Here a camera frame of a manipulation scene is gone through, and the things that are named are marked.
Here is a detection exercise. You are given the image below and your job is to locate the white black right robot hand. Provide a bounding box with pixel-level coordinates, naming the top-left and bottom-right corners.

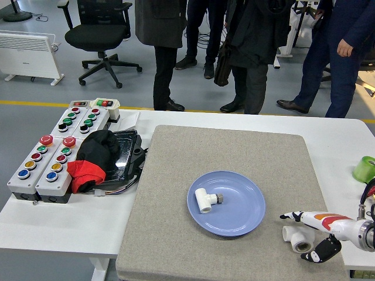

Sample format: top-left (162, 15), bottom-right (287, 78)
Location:
top-left (279, 210), bottom-right (364, 263)

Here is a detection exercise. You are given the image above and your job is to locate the large white pipe tee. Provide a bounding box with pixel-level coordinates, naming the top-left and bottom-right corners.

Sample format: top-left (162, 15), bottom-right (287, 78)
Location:
top-left (282, 224), bottom-right (316, 253)

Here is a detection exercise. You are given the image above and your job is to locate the white pipe tee metal nut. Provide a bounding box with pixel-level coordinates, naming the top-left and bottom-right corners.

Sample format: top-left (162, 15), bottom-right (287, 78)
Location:
top-left (195, 187), bottom-right (225, 215)

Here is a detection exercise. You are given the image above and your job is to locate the blue round plate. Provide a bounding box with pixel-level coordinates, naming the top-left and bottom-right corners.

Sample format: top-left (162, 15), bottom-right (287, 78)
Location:
top-left (186, 170), bottom-right (267, 238)

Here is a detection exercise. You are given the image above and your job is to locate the green tape roll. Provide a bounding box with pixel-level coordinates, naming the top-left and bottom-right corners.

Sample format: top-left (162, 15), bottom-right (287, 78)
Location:
top-left (352, 156), bottom-right (375, 184)

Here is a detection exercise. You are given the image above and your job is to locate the person in blue suit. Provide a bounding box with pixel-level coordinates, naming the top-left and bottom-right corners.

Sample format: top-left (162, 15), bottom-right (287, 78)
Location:
top-left (276, 0), bottom-right (375, 119)

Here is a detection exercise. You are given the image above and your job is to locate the grey-brown table mat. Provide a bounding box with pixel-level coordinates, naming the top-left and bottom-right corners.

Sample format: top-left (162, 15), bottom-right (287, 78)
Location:
top-left (115, 124), bottom-right (349, 281)

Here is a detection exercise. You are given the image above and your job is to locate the white desk leg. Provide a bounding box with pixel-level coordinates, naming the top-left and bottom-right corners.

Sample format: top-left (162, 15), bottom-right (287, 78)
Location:
top-left (274, 5), bottom-right (314, 70)

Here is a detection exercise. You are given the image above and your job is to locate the person carrying dark bag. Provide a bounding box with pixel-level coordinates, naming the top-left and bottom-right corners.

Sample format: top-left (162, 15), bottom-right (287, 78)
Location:
top-left (219, 0), bottom-right (297, 115)

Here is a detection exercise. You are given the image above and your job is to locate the black glossy tray device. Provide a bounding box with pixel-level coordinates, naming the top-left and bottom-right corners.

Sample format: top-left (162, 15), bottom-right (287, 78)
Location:
top-left (96, 129), bottom-right (148, 189)

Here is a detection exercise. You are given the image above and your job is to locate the person in black trousers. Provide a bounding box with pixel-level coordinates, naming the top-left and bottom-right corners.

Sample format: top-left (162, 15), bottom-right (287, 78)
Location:
top-left (174, 0), bottom-right (228, 80)

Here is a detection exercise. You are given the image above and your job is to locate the person in dark long coat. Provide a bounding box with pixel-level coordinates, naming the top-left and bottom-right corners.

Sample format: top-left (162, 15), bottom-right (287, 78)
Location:
top-left (135, 0), bottom-right (189, 112)

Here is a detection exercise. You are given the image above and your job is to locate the white paper card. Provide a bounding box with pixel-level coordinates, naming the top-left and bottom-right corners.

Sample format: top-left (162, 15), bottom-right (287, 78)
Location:
top-left (118, 112), bottom-right (142, 131)

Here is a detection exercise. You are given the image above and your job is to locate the white table leg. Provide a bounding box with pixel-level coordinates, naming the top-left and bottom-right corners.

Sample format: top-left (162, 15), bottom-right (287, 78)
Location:
top-left (88, 256), bottom-right (111, 281)

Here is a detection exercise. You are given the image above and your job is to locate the black and red cloth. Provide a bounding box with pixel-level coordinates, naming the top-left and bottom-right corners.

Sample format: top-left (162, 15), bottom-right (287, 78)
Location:
top-left (66, 129), bottom-right (121, 194)

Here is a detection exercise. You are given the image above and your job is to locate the four-button control box black knob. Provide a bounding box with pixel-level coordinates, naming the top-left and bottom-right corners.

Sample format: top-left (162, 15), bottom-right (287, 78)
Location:
top-left (71, 107), bottom-right (110, 138)
top-left (50, 107), bottom-right (89, 138)

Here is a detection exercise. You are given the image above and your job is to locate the five-button control box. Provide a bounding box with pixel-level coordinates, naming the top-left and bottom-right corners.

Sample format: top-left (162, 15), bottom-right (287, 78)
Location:
top-left (6, 134), bottom-right (62, 201)
top-left (35, 136), bottom-right (85, 204)

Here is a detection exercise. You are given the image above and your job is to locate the white panel heater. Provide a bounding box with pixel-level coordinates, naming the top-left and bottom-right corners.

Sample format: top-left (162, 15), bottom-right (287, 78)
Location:
top-left (0, 32), bottom-right (66, 87)

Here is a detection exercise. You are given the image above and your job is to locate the black round stand base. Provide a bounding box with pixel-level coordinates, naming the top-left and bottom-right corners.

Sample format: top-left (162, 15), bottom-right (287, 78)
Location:
top-left (2, 0), bottom-right (33, 23)

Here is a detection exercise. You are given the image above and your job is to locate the black floor cables bundle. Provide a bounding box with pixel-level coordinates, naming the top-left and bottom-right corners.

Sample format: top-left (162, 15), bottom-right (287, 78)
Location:
top-left (183, 8), bottom-right (229, 47)

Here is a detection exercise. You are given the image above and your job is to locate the wire bundle with white connector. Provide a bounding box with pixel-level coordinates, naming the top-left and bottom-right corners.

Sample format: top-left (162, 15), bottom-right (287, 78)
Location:
top-left (93, 180), bottom-right (139, 198)

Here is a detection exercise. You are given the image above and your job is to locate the cream red-green switch box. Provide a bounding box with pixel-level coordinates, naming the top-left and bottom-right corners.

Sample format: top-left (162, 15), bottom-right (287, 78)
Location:
top-left (89, 98), bottom-right (121, 123)

